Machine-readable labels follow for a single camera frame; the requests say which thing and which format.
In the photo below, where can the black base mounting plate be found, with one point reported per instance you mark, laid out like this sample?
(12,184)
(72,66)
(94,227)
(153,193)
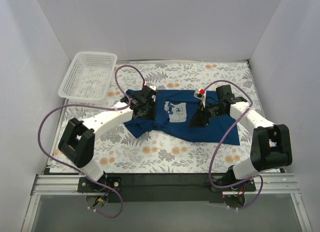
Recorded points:
(158,187)

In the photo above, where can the white plastic perforated basket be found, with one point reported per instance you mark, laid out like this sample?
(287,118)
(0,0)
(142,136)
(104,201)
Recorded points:
(88,77)

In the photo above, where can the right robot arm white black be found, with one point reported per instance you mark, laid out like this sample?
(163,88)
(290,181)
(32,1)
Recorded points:
(270,144)

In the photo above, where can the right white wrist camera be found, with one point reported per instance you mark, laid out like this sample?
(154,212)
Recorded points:
(201,95)

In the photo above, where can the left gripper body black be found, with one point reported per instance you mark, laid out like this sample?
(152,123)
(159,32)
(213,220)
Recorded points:
(145,109)

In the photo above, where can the aluminium frame rail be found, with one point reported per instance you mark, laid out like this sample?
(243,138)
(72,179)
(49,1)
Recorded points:
(273,183)

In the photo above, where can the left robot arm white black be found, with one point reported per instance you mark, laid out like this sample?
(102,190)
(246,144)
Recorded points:
(79,137)

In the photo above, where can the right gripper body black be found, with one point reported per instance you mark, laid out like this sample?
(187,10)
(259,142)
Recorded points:
(203,114)

